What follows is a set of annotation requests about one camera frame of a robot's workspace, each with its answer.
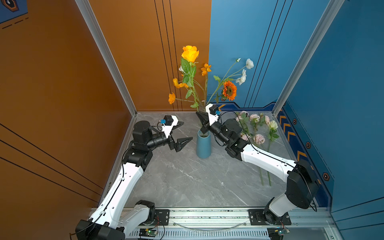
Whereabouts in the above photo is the mixed flower bunch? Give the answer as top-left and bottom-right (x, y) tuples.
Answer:
(235, 110), (280, 187)

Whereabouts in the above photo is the orange sunflower stem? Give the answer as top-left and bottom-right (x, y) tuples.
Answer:
(216, 79), (237, 101)

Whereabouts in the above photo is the right aluminium corner post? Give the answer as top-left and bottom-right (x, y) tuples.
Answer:
(272, 0), (345, 117)

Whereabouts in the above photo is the clear ribbed glass vase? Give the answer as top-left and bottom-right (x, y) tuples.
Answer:
(202, 103), (213, 116)

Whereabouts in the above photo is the green circuit board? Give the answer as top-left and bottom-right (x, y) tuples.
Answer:
(138, 229), (159, 240)
(267, 228), (291, 240)

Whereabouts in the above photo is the aluminium corner post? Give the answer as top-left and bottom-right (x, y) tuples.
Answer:
(75, 0), (137, 117)
(272, 0), (345, 117)

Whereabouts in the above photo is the left aluminium corner post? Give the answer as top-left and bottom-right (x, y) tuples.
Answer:
(75, 0), (137, 117)

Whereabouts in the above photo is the cream rose stem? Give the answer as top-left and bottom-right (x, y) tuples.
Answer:
(267, 121), (279, 152)

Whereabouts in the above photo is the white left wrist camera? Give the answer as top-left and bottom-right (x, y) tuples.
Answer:
(160, 115), (179, 139)

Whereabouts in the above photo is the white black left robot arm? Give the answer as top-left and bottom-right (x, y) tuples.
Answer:
(73, 115), (192, 240)

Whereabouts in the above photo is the teal ceramic cylinder vase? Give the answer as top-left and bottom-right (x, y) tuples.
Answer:
(196, 130), (212, 159)

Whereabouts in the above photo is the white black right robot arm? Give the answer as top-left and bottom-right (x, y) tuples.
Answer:
(196, 112), (320, 225)

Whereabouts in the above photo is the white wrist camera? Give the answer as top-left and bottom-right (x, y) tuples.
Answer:
(209, 104), (220, 125)
(160, 115), (179, 139)

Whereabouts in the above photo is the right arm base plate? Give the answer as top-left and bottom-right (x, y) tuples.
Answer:
(248, 209), (292, 226)

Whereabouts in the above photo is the orange poppy spray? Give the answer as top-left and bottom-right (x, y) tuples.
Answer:
(168, 78), (206, 111)
(201, 63), (212, 106)

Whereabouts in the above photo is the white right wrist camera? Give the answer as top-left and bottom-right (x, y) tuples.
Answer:
(209, 104), (220, 125)

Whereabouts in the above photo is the left green circuit board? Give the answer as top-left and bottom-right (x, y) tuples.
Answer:
(138, 229), (159, 240)

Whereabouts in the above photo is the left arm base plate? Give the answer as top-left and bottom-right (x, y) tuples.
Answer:
(140, 209), (170, 226)

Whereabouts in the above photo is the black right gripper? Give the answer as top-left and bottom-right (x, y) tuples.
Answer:
(197, 110), (231, 146)

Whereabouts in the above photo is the yellow rose stem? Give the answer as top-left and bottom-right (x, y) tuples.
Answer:
(178, 45), (204, 112)

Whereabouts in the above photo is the right green circuit board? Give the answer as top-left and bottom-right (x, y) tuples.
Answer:
(267, 228), (291, 240)

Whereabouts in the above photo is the aluminium front rail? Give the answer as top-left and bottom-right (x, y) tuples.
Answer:
(166, 207), (336, 230)

